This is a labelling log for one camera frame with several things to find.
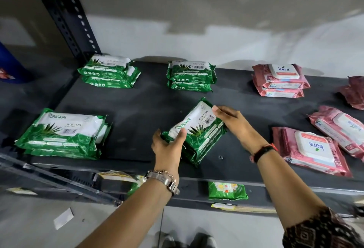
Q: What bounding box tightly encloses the person's left hand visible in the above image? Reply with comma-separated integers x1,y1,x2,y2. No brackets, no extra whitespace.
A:
151,128,187,176

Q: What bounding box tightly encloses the person's right hand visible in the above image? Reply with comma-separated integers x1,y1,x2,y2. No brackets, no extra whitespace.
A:
212,105,269,154

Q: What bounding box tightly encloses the green wet wipes packet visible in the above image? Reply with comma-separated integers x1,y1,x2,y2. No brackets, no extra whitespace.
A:
24,123,112,160
167,80,214,93
173,131,227,167
166,61,217,84
162,97,227,157
15,108,108,154
78,54,135,78
81,66,141,89

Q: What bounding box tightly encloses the person's left forearm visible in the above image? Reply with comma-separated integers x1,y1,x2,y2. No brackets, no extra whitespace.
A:
76,177,180,248

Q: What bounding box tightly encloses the person's right forearm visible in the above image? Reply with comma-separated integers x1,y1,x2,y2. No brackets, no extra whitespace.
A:
256,148,327,230

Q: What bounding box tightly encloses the silver wristwatch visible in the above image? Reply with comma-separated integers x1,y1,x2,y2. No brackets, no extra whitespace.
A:
144,170,181,196

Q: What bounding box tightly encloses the pink wet wipes packet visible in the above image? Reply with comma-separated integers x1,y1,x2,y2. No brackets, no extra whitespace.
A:
253,81,305,98
308,105,364,162
252,63,311,89
271,127,353,178

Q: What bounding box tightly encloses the green floral packet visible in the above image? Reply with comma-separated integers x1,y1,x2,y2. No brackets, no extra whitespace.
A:
208,182,249,201

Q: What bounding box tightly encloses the yellow and white packet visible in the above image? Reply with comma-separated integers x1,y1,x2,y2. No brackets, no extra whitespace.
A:
97,170,140,184

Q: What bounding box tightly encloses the dark metal shelf beam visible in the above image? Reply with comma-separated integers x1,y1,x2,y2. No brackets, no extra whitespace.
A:
30,162,364,217

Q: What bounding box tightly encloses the yellow shelf label strip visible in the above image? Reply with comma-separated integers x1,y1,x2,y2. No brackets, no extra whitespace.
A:
211,202,277,214

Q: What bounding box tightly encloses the person's left shoe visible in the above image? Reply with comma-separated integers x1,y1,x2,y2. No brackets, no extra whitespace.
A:
161,234,177,248

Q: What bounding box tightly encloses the person's shoe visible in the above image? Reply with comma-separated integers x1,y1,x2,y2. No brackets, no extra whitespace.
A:
190,232,218,248
161,234,177,248

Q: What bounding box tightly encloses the person's right shoe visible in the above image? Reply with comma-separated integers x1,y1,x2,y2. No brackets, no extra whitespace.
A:
190,232,218,248

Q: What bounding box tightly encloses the dark red wipes packet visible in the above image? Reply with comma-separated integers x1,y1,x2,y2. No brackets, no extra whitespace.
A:
338,76,364,111

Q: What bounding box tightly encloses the white paper label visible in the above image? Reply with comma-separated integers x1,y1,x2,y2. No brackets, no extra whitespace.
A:
53,207,75,231

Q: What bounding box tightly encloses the brown patterned sleeve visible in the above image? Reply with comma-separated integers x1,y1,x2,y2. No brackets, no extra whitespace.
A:
282,206,364,248

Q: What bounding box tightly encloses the pale shelf label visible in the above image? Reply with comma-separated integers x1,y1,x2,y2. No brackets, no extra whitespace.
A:
6,187,38,196

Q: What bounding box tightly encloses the blue container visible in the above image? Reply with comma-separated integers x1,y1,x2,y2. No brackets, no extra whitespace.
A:
0,41,35,84

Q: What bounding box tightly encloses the black and red bracelet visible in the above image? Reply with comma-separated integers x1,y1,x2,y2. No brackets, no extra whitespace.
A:
250,143,279,164

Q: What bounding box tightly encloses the black perforated shelf post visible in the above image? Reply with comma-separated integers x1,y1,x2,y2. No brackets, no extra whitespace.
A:
31,0,102,64

